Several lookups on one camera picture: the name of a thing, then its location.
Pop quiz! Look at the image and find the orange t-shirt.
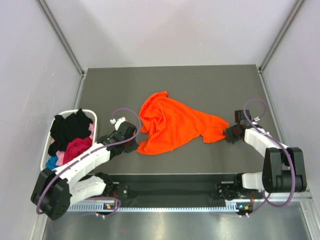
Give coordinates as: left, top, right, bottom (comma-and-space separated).
137, 91, 230, 155

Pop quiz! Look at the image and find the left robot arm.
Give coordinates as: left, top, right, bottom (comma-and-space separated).
30, 120, 138, 220

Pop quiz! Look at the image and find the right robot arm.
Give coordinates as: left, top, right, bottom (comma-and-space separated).
224, 110, 307, 198

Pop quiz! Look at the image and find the black garment in basket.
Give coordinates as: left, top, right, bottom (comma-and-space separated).
48, 108, 94, 156

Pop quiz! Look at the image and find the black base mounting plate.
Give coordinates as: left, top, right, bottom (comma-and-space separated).
84, 173, 266, 201

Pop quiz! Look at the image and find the blue garment in basket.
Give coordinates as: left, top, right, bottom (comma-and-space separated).
45, 155, 58, 170

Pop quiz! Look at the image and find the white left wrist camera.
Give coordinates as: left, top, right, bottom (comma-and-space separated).
110, 117, 126, 131

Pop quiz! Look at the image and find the slotted grey cable duct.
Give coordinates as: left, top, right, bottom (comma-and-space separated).
49, 201, 253, 213

